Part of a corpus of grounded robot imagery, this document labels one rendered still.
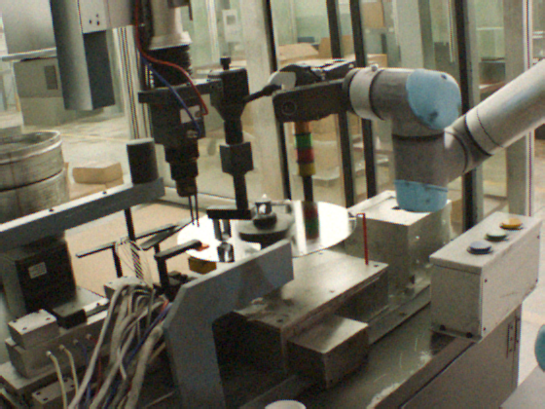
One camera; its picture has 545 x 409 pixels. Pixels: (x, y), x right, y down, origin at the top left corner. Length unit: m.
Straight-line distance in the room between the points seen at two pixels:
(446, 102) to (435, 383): 0.57
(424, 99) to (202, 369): 0.48
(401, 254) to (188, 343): 0.59
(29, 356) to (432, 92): 0.76
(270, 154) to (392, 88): 0.99
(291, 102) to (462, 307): 0.48
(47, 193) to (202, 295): 0.82
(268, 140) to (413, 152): 0.98
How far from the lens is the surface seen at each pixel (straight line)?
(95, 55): 1.11
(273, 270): 0.99
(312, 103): 0.95
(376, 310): 1.27
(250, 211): 1.12
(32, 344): 1.13
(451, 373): 1.27
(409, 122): 0.86
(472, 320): 1.18
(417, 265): 1.38
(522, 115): 0.93
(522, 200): 1.40
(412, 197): 0.88
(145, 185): 1.28
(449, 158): 0.91
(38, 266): 1.37
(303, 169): 1.47
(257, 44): 1.78
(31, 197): 1.63
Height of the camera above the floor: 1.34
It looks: 17 degrees down
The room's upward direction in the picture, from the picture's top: 6 degrees counter-clockwise
